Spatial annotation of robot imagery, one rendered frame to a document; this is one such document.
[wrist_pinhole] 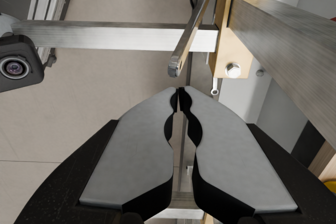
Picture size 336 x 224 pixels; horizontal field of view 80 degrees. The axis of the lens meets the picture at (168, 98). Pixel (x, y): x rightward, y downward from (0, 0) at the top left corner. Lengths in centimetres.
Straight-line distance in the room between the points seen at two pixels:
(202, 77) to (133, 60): 81
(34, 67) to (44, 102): 140
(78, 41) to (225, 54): 20
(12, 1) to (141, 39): 91
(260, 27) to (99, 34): 20
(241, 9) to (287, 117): 38
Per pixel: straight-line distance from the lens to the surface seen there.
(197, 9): 18
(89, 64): 134
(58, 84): 150
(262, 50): 17
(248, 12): 21
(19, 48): 23
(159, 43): 28
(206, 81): 50
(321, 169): 46
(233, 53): 29
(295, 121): 54
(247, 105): 67
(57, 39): 32
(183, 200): 37
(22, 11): 114
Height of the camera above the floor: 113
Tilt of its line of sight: 56 degrees down
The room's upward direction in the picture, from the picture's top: 178 degrees counter-clockwise
